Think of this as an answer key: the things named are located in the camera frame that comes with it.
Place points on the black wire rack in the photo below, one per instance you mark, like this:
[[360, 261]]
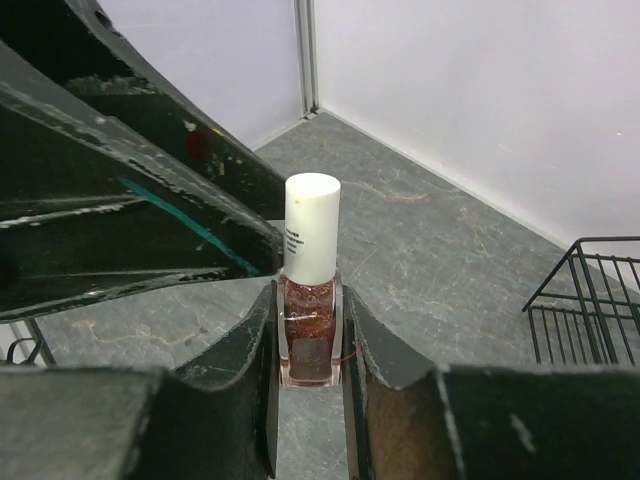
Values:
[[586, 310]]

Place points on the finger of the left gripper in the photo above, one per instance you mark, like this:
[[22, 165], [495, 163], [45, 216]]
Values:
[[92, 211], [75, 45]]

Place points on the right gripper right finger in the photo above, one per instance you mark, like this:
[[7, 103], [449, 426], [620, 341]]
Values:
[[407, 417]]

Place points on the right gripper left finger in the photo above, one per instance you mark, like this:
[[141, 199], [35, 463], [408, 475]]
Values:
[[214, 417]]

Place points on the glitter red nail polish bottle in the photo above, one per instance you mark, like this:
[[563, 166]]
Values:
[[310, 332]]

